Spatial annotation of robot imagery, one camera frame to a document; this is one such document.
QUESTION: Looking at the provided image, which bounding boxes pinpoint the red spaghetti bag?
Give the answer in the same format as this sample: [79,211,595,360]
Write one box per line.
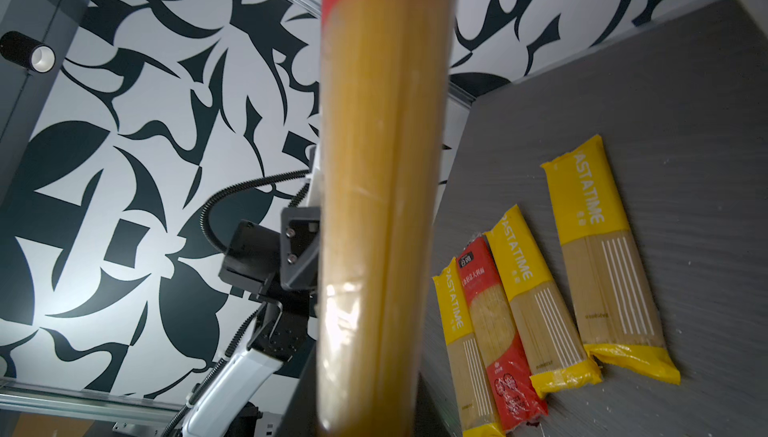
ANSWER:
[457,236,548,432]
[317,0,456,436]

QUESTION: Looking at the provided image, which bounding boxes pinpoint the black corrugated cable hose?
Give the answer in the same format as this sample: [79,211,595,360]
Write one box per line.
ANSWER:
[199,169,313,255]

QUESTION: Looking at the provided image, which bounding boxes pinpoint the yellow spaghetti bag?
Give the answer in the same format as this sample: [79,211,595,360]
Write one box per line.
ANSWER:
[485,206,603,398]
[542,135,682,385]
[433,258,505,437]

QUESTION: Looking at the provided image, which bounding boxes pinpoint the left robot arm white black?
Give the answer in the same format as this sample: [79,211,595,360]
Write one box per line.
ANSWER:
[162,145,321,436]

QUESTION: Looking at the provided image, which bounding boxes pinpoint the black spot lamp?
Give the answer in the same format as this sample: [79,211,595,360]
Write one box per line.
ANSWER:
[0,31,56,74]

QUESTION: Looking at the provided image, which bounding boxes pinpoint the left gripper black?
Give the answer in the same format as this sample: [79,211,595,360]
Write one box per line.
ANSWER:
[219,207,321,364]

